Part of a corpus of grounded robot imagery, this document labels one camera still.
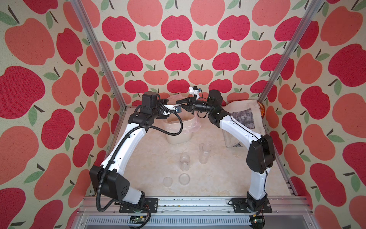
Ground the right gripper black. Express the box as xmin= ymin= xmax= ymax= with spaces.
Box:
xmin=178 ymin=96 xmax=214 ymax=116

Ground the tall clear jar of rosebuds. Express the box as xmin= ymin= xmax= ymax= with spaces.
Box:
xmin=199 ymin=143 xmax=212 ymax=164

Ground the clear jar lid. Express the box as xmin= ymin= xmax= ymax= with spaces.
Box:
xmin=179 ymin=173 xmax=190 ymax=186
xmin=163 ymin=177 xmax=173 ymax=188

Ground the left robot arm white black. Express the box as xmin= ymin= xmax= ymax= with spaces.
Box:
xmin=89 ymin=92 xmax=175 ymax=212

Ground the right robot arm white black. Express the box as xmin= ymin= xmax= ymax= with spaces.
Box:
xmin=176 ymin=86 xmax=275 ymax=213

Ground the pink plastic bin liner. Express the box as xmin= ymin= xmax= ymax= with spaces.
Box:
xmin=162 ymin=94 xmax=201 ymax=134

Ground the cream trash bin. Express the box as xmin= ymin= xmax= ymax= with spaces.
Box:
xmin=162 ymin=98 xmax=198 ymax=145

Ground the white Monet tote bag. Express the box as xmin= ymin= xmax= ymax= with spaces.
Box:
xmin=224 ymin=100 xmax=266 ymax=135

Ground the orange snack packet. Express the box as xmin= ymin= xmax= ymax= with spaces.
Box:
xmin=257 ymin=101 xmax=266 ymax=119

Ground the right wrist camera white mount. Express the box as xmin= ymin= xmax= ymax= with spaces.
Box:
xmin=188 ymin=86 xmax=202 ymax=99

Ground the left aluminium corner post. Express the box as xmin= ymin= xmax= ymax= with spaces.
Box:
xmin=71 ymin=1 xmax=127 ymax=111

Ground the aluminium corner post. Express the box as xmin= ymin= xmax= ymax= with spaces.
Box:
xmin=71 ymin=1 xmax=127 ymax=111
xmin=257 ymin=0 xmax=325 ymax=103

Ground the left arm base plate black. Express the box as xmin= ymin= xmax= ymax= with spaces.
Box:
xmin=119 ymin=198 xmax=159 ymax=214

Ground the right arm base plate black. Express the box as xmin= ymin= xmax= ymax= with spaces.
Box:
xmin=228 ymin=197 xmax=273 ymax=214

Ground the aluminium front rail frame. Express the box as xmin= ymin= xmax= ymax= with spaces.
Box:
xmin=70 ymin=196 xmax=320 ymax=229

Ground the right aluminium corner post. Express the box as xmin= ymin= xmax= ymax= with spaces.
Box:
xmin=257 ymin=0 xmax=325 ymax=103

